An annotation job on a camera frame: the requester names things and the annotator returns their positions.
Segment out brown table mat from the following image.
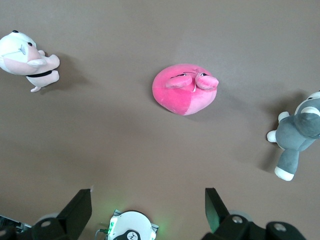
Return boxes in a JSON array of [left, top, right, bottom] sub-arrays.
[[0, 0, 320, 240]]

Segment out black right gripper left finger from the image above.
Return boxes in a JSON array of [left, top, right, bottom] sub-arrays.
[[31, 188, 93, 240]]

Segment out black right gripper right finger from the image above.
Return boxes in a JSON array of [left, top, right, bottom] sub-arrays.
[[204, 187, 307, 240]]

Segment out pale pink white plush dog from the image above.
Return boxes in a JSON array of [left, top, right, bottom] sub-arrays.
[[0, 29, 61, 93]]

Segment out grey white husky plush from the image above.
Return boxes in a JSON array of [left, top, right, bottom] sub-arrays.
[[266, 89, 320, 182]]

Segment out round hot pink plush toy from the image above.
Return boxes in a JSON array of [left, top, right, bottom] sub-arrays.
[[151, 63, 220, 117]]

